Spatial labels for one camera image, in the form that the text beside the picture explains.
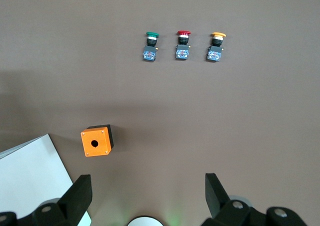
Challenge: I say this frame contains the orange button enclosure box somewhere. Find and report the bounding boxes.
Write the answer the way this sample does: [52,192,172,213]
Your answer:
[80,124,115,158]

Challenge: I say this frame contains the green mushroom push button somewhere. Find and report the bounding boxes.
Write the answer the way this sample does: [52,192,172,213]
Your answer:
[142,30,160,62]

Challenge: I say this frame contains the white drawer cabinet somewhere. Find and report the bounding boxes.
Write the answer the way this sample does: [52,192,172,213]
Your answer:
[0,133,92,226]

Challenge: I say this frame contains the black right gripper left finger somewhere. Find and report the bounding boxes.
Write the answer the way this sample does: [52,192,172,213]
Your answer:
[0,174,93,226]

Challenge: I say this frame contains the red mushroom push button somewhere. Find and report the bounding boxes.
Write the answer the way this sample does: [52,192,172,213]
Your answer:
[175,30,192,61]

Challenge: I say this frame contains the yellow mushroom push button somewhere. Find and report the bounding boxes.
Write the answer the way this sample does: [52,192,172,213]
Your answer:
[206,31,227,63]

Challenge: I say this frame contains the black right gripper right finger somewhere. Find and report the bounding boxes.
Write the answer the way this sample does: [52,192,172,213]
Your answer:
[201,172,308,226]

